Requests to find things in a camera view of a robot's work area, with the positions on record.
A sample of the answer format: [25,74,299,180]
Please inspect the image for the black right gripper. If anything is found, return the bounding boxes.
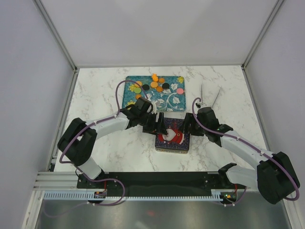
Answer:
[178,113,208,137]

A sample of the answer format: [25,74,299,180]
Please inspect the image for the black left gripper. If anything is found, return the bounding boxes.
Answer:
[138,112,167,136]

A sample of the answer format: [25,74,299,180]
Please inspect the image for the gold tin lid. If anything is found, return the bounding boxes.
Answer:
[155,118,190,151]

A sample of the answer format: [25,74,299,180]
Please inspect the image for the square cookie tin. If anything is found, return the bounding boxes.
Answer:
[155,147,188,154]

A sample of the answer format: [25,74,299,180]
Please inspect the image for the silver metal tongs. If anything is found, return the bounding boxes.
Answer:
[200,83,222,108]

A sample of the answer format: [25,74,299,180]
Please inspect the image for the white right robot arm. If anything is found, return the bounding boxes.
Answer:
[180,107,300,204]

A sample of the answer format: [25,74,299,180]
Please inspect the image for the teal floral tray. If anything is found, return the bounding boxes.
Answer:
[122,75,186,112]

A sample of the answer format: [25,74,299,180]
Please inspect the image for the pink cookie right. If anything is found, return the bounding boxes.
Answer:
[176,88,184,94]

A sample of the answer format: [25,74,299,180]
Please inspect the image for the black sandwich cookie right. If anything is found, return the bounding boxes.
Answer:
[162,83,170,90]

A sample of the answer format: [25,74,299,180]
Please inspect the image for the black sandwich cookie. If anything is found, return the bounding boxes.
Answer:
[162,83,170,90]
[142,84,150,91]

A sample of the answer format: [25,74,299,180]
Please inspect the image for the green cookie on tray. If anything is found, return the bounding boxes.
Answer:
[134,87,142,94]

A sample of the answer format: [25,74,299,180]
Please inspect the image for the orange round cookie centre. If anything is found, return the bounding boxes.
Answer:
[150,82,158,88]

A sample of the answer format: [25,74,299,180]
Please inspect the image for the orange round cookie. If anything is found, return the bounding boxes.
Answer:
[150,82,158,88]
[134,81,142,87]

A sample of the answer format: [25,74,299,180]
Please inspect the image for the orange fish cookie top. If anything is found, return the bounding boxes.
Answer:
[152,74,159,82]

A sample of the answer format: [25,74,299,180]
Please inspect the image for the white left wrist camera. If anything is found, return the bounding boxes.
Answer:
[152,100,162,113]

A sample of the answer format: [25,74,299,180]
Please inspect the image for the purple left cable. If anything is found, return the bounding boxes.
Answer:
[59,80,153,164]

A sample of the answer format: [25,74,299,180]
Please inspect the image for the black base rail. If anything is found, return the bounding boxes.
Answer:
[76,170,246,200]

